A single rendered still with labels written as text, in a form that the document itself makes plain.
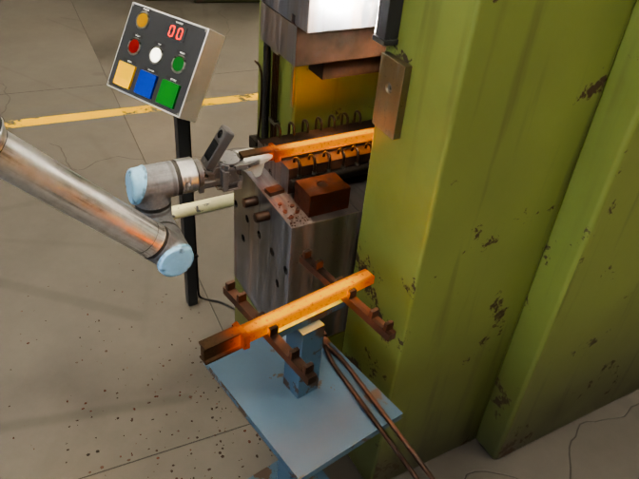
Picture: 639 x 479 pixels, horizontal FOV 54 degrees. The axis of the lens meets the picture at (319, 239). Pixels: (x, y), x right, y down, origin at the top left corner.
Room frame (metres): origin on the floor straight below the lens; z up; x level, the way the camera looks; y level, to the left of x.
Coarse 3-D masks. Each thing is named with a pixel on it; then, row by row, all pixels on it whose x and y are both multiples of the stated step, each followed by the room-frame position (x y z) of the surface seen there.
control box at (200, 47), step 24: (168, 24) 1.90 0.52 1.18; (192, 24) 1.87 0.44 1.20; (120, 48) 1.95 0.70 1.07; (144, 48) 1.90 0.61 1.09; (168, 48) 1.86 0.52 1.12; (192, 48) 1.82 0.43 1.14; (216, 48) 1.85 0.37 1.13; (168, 72) 1.82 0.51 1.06; (192, 72) 1.78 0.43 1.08; (192, 96) 1.77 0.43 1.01; (192, 120) 1.76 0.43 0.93
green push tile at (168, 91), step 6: (162, 84) 1.80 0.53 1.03; (168, 84) 1.79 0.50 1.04; (174, 84) 1.78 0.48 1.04; (162, 90) 1.78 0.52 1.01; (168, 90) 1.77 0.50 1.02; (174, 90) 1.76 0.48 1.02; (162, 96) 1.77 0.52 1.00; (168, 96) 1.76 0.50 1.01; (174, 96) 1.75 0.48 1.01; (156, 102) 1.78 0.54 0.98; (162, 102) 1.76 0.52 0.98; (168, 102) 1.75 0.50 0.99; (174, 102) 1.75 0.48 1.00
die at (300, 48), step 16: (272, 16) 1.53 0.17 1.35; (272, 32) 1.53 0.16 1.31; (288, 32) 1.45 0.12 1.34; (304, 32) 1.43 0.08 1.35; (320, 32) 1.45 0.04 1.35; (336, 32) 1.48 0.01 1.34; (352, 32) 1.50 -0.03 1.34; (368, 32) 1.52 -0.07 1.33; (288, 48) 1.45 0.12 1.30; (304, 48) 1.43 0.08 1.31; (320, 48) 1.46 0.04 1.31; (336, 48) 1.48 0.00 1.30; (352, 48) 1.50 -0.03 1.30; (368, 48) 1.53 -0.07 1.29; (384, 48) 1.55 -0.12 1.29; (304, 64) 1.43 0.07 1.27
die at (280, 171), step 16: (336, 128) 1.71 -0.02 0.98; (352, 128) 1.70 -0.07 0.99; (352, 144) 1.58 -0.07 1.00; (288, 160) 1.47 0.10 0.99; (304, 160) 1.48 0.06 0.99; (320, 160) 1.49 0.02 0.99; (336, 160) 1.50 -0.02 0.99; (352, 160) 1.52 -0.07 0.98; (368, 160) 1.55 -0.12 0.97; (272, 176) 1.50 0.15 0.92; (288, 176) 1.42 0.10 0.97; (288, 192) 1.42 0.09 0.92
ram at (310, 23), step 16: (272, 0) 1.53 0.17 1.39; (288, 0) 1.46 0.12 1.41; (304, 0) 1.40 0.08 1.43; (320, 0) 1.39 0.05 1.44; (336, 0) 1.41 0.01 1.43; (352, 0) 1.44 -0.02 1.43; (368, 0) 1.46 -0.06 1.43; (288, 16) 1.46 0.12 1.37; (304, 16) 1.39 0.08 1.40; (320, 16) 1.39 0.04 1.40; (336, 16) 1.42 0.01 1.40; (352, 16) 1.44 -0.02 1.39; (368, 16) 1.46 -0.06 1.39
